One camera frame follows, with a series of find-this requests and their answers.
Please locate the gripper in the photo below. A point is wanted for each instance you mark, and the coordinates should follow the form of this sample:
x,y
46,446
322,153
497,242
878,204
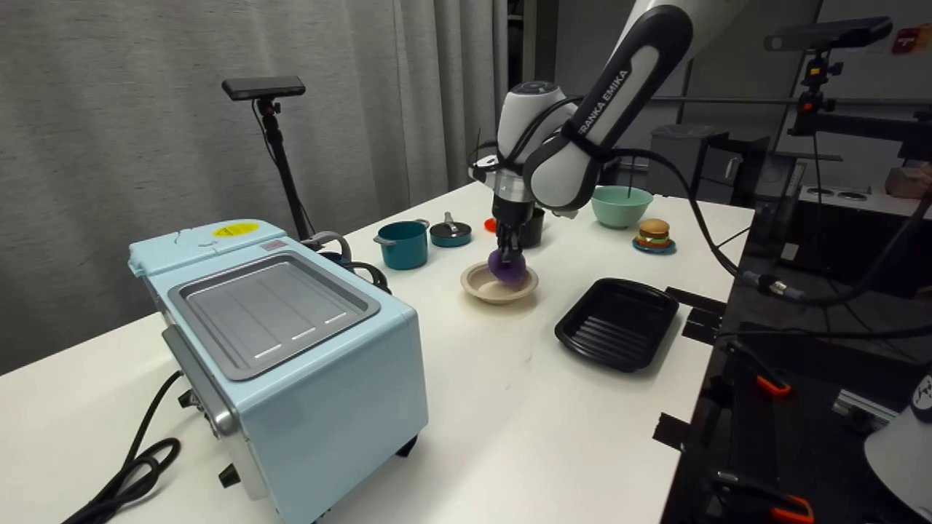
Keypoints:
x,y
514,212

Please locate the purple plush toy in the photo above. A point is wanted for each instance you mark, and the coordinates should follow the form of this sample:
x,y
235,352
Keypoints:
x,y
507,268

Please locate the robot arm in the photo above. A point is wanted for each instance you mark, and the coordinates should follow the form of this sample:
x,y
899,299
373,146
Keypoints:
x,y
626,87

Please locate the beige plate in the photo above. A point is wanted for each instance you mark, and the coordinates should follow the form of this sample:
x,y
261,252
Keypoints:
x,y
486,288

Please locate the toy burger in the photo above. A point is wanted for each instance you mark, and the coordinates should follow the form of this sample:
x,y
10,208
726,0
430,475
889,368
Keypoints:
x,y
654,232

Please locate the small blue plate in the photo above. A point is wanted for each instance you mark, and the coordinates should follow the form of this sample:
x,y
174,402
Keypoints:
x,y
655,249

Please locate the black cup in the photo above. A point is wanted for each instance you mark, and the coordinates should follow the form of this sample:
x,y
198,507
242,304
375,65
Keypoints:
x,y
534,229

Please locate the teal pot lid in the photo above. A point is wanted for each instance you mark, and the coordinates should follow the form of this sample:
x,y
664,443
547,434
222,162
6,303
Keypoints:
x,y
450,234

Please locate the teal pot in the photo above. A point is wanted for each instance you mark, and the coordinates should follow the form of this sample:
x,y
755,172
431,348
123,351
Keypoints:
x,y
403,247

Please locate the mint green bowl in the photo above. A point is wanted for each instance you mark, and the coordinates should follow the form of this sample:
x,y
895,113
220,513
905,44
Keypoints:
x,y
620,209

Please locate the black ribbed tray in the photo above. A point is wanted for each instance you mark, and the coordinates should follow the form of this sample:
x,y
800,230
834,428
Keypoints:
x,y
617,324

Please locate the black tape strip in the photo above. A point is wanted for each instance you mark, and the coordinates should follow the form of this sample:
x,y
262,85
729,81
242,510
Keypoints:
x,y
671,431
699,313

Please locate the grey cabinet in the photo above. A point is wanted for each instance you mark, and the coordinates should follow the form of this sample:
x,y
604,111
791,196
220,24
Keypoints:
x,y
721,164

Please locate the grey baking tray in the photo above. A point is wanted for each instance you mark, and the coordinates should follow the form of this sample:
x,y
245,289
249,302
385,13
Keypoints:
x,y
269,313

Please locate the light blue toaster oven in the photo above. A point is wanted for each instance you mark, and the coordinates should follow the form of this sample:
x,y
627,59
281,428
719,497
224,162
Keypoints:
x,y
320,407

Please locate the orange and black clamp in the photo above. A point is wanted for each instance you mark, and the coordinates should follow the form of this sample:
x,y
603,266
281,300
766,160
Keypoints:
x,y
779,506
764,378

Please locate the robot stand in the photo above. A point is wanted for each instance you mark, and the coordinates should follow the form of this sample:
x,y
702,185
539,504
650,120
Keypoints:
x,y
801,407

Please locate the black toaster oven knob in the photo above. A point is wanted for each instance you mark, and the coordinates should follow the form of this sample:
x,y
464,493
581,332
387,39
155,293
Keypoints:
x,y
228,476
187,399

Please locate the grey curtain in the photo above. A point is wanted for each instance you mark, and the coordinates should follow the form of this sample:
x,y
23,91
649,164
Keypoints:
x,y
145,145

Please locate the camera on tripod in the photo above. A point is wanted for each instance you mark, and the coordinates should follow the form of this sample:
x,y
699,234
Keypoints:
x,y
263,89

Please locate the camera on mount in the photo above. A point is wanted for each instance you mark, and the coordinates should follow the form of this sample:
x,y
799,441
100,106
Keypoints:
x,y
826,35

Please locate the red wall sign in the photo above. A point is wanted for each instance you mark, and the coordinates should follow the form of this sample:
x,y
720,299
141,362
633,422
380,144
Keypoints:
x,y
911,40

